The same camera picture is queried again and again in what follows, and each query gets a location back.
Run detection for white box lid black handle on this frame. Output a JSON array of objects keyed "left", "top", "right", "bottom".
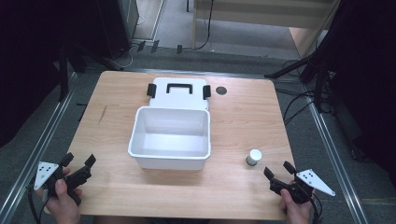
[{"left": 146, "top": 77, "right": 212, "bottom": 111}]

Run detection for black floor cables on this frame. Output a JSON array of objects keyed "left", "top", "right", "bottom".
[{"left": 275, "top": 88, "right": 316, "bottom": 126}]

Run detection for white floor cable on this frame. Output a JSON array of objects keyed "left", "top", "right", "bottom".
[{"left": 109, "top": 43, "right": 139, "bottom": 70}]

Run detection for person's left hand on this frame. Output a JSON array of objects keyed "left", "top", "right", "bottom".
[{"left": 35, "top": 167, "right": 84, "bottom": 224}]

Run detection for black hanging cable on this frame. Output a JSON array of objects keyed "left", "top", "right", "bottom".
[{"left": 181, "top": 0, "right": 216, "bottom": 51}]

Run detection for dark curtain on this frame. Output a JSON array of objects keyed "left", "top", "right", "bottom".
[
  {"left": 306, "top": 0, "right": 396, "bottom": 181},
  {"left": 0, "top": 0, "right": 108, "bottom": 148}
]

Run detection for black cabinet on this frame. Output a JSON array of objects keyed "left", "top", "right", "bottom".
[{"left": 66, "top": 0, "right": 140, "bottom": 61}]

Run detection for black stand leg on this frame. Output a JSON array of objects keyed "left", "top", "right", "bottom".
[{"left": 263, "top": 55, "right": 316, "bottom": 79}]

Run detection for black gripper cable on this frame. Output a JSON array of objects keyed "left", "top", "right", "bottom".
[
  {"left": 27, "top": 178, "right": 49, "bottom": 224},
  {"left": 306, "top": 189, "right": 323, "bottom": 224}
]

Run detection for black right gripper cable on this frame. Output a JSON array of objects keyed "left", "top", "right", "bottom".
[{"left": 306, "top": 189, "right": 323, "bottom": 224}]

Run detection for small white-capped bottle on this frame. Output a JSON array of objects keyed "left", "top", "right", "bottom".
[{"left": 246, "top": 148, "right": 263, "bottom": 167}]

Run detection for white plastic storage box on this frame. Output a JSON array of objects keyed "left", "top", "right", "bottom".
[{"left": 127, "top": 105, "right": 212, "bottom": 172}]

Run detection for metal floor rail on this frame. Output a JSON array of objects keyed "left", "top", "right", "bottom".
[
  {"left": 0, "top": 72, "right": 78, "bottom": 224},
  {"left": 303, "top": 90, "right": 371, "bottom": 224}
]

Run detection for light wooden furniture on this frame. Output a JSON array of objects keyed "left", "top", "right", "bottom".
[{"left": 191, "top": 0, "right": 343, "bottom": 59}]

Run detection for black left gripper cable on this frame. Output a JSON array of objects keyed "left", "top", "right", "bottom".
[{"left": 27, "top": 178, "right": 49, "bottom": 224}]

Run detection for person's right hand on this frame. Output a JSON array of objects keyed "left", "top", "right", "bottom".
[{"left": 278, "top": 181, "right": 314, "bottom": 224}]

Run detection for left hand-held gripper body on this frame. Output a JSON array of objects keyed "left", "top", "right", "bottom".
[{"left": 33, "top": 161, "right": 93, "bottom": 207}]

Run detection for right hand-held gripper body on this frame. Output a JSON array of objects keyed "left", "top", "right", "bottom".
[{"left": 269, "top": 168, "right": 337, "bottom": 205}]

